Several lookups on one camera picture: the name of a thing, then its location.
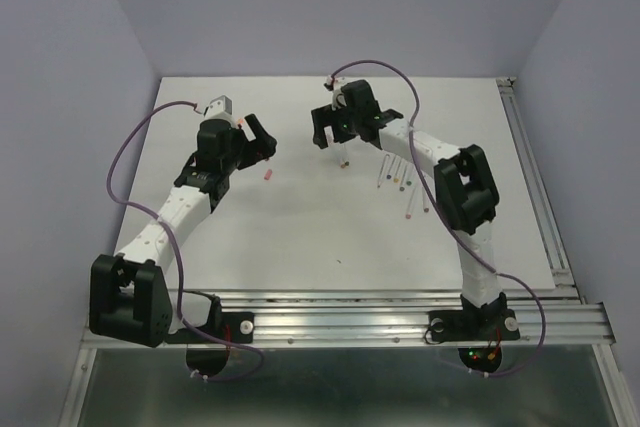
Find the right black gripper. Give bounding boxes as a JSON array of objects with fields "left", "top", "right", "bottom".
[{"left": 310, "top": 100, "right": 360, "bottom": 149}]

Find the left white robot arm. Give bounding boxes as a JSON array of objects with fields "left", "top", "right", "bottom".
[{"left": 89, "top": 112, "right": 277, "bottom": 347}]

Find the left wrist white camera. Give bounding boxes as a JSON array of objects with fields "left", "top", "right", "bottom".
[{"left": 203, "top": 95, "right": 235, "bottom": 124}]

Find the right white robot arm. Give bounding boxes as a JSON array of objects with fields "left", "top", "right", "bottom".
[{"left": 311, "top": 77, "right": 502, "bottom": 337}]

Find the aluminium front rail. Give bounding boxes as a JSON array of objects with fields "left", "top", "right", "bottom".
[{"left": 60, "top": 292, "right": 624, "bottom": 426}]

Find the aluminium rail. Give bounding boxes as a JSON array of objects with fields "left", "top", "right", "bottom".
[
  {"left": 496, "top": 77, "right": 584, "bottom": 303},
  {"left": 60, "top": 292, "right": 624, "bottom": 426}
]

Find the aluminium right side rail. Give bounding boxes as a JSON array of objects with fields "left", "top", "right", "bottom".
[{"left": 496, "top": 77, "right": 584, "bottom": 303}]

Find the pink cap marker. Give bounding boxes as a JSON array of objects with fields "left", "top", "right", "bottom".
[{"left": 405, "top": 181, "right": 421, "bottom": 220}]

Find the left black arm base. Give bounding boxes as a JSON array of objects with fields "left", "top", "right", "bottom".
[{"left": 164, "top": 289, "right": 265, "bottom": 383}]

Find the brown cap marker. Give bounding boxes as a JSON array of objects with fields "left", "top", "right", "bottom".
[{"left": 398, "top": 164, "right": 409, "bottom": 192}]

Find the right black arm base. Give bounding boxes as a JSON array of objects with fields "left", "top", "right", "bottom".
[{"left": 424, "top": 293, "right": 521, "bottom": 376}]

